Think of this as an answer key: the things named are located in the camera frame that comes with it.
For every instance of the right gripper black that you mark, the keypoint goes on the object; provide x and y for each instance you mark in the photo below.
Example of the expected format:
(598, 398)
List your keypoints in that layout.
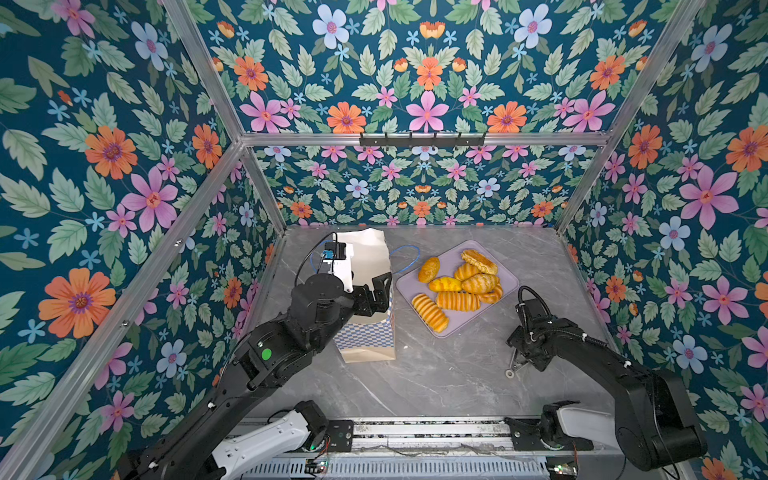
(514, 338)

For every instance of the golden braided bread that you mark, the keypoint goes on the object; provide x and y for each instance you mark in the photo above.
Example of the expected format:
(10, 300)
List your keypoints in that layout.
(480, 283)

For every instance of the blue checkered paper bag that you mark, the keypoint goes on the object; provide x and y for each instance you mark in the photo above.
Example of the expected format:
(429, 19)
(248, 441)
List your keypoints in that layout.
(362, 260)

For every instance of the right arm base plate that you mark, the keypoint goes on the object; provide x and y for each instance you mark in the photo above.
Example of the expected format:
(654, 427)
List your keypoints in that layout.
(534, 434)

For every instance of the flat crusty bread slice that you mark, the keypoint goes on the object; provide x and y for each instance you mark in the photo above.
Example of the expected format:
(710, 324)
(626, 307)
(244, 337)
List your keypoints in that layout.
(482, 263)

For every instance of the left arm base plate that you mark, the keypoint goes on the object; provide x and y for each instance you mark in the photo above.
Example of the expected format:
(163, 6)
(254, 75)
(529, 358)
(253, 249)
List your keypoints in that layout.
(335, 436)

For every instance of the long striped bread loaf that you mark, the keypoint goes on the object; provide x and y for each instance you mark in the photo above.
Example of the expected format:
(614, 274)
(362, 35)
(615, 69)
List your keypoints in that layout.
(431, 314)

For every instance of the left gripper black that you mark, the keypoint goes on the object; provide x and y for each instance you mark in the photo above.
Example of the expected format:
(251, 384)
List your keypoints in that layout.
(370, 305)

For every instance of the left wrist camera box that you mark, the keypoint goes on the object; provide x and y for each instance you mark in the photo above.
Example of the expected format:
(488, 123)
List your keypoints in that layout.
(334, 251)

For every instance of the black hook rail on wall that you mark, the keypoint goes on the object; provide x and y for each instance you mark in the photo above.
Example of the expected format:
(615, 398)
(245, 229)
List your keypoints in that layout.
(409, 140)

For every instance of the croissant shaped fake bread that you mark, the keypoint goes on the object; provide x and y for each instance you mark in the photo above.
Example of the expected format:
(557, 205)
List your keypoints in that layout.
(493, 296)

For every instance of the striped oblong bread loaf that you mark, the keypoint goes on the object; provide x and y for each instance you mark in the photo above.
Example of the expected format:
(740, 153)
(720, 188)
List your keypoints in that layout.
(458, 301)

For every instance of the striped fake bread roll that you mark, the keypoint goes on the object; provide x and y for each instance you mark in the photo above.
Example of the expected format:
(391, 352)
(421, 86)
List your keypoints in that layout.
(465, 271)

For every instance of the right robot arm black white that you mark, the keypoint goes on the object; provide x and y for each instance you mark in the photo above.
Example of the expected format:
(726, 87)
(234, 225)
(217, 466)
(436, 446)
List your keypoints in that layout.
(653, 422)

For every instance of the white perforated cable duct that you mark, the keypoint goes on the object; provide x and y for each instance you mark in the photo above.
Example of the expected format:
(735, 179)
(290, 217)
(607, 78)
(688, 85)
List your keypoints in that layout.
(400, 468)

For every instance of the metal tongs with white tips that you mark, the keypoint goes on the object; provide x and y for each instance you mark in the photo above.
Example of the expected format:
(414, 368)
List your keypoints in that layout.
(514, 366)

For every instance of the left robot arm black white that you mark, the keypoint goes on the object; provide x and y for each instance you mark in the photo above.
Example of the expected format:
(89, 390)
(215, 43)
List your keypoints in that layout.
(262, 363)

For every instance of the round golden bread roll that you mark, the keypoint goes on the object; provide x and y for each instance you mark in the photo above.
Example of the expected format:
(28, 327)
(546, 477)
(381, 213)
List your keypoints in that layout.
(429, 270)

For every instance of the yellow small bread roll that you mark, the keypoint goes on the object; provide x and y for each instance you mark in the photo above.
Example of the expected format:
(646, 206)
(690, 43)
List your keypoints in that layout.
(445, 284)

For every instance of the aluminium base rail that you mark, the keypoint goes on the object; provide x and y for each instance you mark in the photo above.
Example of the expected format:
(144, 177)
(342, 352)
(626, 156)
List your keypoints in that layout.
(389, 437)

